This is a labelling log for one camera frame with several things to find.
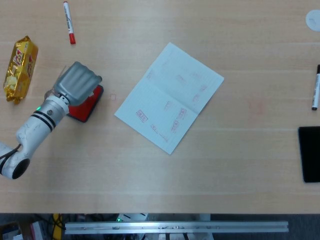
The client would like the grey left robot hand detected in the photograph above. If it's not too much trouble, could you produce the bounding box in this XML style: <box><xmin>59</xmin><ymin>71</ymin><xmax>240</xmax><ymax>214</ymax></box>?
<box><xmin>53</xmin><ymin>61</ymin><xmax>103</xmax><ymax>107</ymax></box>

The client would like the open lined notebook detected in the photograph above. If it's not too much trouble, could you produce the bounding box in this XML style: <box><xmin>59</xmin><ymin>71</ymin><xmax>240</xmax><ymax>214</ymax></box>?
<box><xmin>114</xmin><ymin>42</ymin><xmax>225</xmax><ymax>156</ymax></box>

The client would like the golden snack packet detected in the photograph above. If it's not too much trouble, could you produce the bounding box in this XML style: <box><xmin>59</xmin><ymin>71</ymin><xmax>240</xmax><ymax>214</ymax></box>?
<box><xmin>3</xmin><ymin>35</ymin><xmax>39</xmax><ymax>105</ymax></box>

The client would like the red whiteboard marker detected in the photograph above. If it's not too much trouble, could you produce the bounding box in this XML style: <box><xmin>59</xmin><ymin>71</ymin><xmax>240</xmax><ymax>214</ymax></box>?
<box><xmin>62</xmin><ymin>1</ymin><xmax>77</xmax><ymax>45</ymax></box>

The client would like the black whiteboard marker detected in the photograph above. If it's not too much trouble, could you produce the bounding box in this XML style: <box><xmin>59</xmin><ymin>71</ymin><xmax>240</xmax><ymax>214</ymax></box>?
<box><xmin>311</xmin><ymin>64</ymin><xmax>320</xmax><ymax>111</ymax></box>

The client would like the black smartphone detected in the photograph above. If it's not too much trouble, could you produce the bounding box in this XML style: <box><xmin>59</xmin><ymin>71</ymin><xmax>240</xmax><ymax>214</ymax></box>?
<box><xmin>297</xmin><ymin>126</ymin><xmax>320</xmax><ymax>184</ymax></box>

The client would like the white round grommet cover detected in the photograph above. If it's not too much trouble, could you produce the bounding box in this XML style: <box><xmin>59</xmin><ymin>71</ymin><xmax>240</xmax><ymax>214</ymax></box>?
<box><xmin>305</xmin><ymin>9</ymin><xmax>320</xmax><ymax>32</ymax></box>

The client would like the aluminium rail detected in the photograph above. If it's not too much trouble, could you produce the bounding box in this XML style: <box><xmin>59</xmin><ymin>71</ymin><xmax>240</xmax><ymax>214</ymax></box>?
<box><xmin>64</xmin><ymin>220</ymin><xmax>290</xmax><ymax>235</ymax></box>

